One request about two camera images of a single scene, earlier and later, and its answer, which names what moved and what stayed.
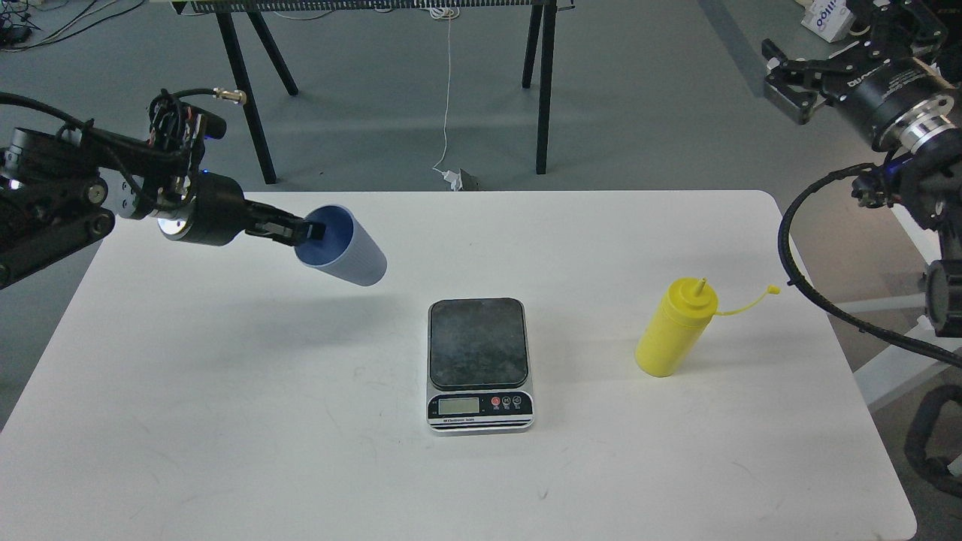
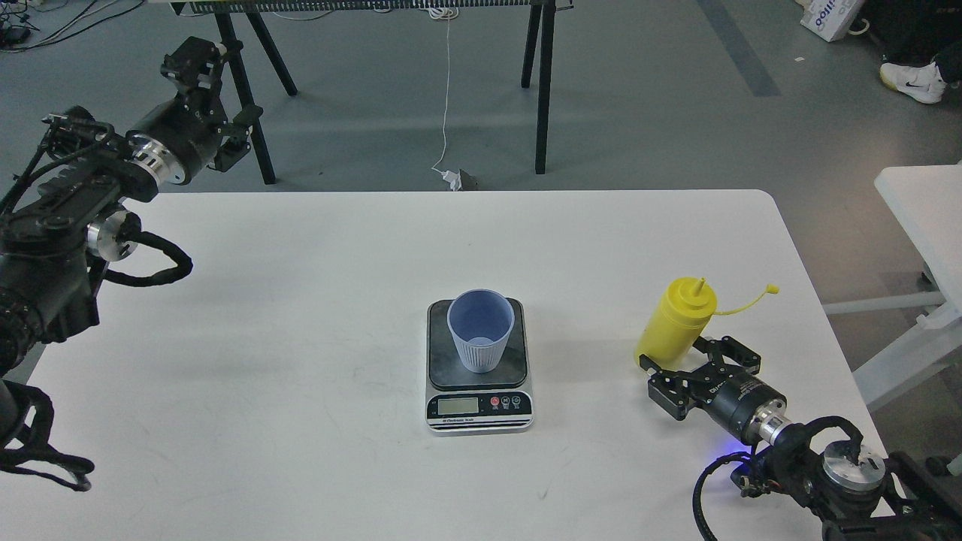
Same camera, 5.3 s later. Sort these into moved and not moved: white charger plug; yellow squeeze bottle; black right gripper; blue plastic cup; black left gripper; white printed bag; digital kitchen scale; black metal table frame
Moved: black left gripper; blue plastic cup; black right gripper
Not moved: white printed bag; digital kitchen scale; white charger plug; yellow squeeze bottle; black metal table frame
